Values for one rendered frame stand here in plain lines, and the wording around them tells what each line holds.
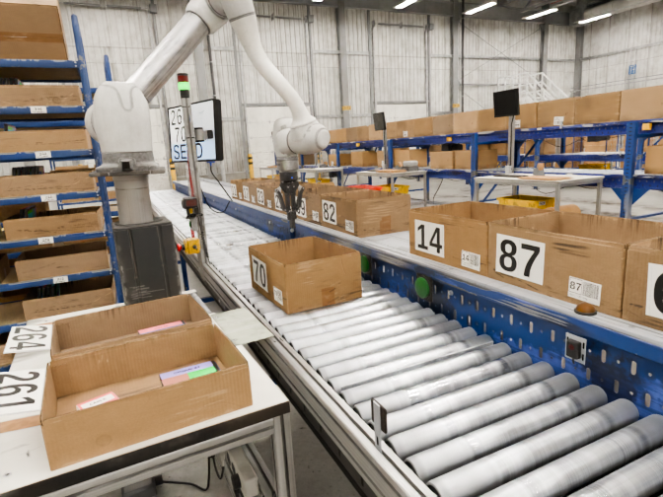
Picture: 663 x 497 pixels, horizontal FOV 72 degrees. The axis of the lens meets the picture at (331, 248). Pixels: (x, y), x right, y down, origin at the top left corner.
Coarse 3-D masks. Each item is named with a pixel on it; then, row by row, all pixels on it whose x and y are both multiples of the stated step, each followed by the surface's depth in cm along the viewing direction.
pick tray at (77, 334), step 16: (144, 304) 142; (160, 304) 144; (176, 304) 146; (192, 304) 143; (64, 320) 131; (80, 320) 133; (96, 320) 135; (112, 320) 138; (128, 320) 140; (144, 320) 142; (160, 320) 145; (176, 320) 147; (192, 320) 147; (208, 320) 124; (64, 336) 132; (80, 336) 134; (96, 336) 136; (112, 336) 138; (128, 336) 139; (144, 336) 116; (64, 352) 107; (80, 352) 109
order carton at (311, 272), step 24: (288, 240) 190; (312, 240) 195; (288, 264) 149; (312, 264) 153; (336, 264) 157; (360, 264) 162; (288, 288) 150; (312, 288) 154; (336, 288) 159; (360, 288) 164; (288, 312) 152
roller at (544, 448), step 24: (600, 408) 90; (624, 408) 90; (552, 432) 84; (576, 432) 84; (600, 432) 86; (504, 456) 78; (528, 456) 79; (552, 456) 81; (432, 480) 74; (456, 480) 74; (480, 480) 75; (504, 480) 76
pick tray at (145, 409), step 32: (96, 352) 108; (128, 352) 111; (160, 352) 115; (192, 352) 119; (224, 352) 114; (64, 384) 105; (96, 384) 109; (128, 384) 110; (160, 384) 108; (192, 384) 91; (224, 384) 95; (64, 416) 81; (96, 416) 83; (128, 416) 86; (160, 416) 89; (192, 416) 93; (64, 448) 82; (96, 448) 84
